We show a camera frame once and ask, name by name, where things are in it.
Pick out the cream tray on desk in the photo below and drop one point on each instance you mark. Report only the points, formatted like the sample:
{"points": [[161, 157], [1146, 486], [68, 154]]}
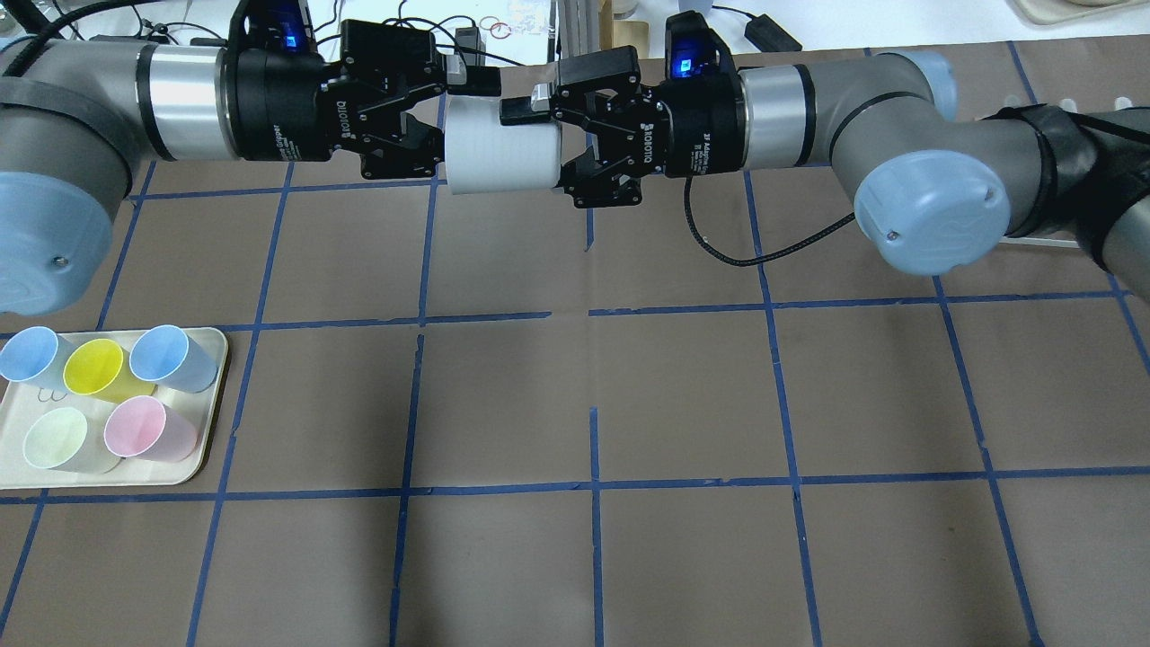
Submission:
{"points": [[1049, 13]]}

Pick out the blue cup tray middle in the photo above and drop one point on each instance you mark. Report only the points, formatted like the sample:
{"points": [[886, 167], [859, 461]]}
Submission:
{"points": [[168, 356]]}

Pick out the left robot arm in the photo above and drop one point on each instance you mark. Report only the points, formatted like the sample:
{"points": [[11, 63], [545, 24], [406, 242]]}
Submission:
{"points": [[81, 117]]}

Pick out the pale green plastic cup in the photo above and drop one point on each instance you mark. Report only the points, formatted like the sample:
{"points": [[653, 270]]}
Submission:
{"points": [[66, 440]]}

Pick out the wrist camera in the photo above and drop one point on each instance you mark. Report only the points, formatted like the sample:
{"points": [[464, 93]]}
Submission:
{"points": [[694, 49], [282, 26]]}

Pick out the yellow plastic cup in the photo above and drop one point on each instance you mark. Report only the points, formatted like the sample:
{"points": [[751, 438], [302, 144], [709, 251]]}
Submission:
{"points": [[100, 369]]}

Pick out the blue cup far corner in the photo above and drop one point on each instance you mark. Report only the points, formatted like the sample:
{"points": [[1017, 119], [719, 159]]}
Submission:
{"points": [[37, 356]]}

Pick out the aluminium frame post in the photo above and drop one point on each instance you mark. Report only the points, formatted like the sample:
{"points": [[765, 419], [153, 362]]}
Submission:
{"points": [[581, 27]]}

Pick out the cream plastic tray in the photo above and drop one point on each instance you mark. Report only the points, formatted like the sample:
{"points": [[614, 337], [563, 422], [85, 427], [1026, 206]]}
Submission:
{"points": [[23, 405]]}

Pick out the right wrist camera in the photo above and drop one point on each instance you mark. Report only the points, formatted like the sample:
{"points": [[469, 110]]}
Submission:
{"points": [[694, 49]]}

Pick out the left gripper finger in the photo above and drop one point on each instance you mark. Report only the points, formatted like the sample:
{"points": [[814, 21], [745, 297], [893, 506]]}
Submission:
{"points": [[470, 80]]}

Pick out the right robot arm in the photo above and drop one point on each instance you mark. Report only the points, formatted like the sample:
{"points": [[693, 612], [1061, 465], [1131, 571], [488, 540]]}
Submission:
{"points": [[932, 193]]}

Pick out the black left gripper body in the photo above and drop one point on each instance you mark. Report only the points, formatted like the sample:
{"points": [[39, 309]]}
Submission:
{"points": [[277, 106]]}

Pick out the black power adapter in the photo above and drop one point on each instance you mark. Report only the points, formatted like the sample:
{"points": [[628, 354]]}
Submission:
{"points": [[769, 37]]}

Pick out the white grey plastic cup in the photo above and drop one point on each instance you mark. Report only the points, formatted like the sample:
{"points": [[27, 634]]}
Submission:
{"points": [[482, 156]]}

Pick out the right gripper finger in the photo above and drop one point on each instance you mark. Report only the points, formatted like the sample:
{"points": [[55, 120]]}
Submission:
{"points": [[535, 108]]}

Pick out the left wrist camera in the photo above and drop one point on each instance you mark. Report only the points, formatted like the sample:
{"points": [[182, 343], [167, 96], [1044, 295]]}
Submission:
{"points": [[282, 26]]}

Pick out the pink plastic cup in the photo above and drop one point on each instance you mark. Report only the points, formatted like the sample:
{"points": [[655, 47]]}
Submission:
{"points": [[145, 428]]}

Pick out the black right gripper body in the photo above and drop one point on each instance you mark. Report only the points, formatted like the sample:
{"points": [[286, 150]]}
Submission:
{"points": [[701, 121]]}

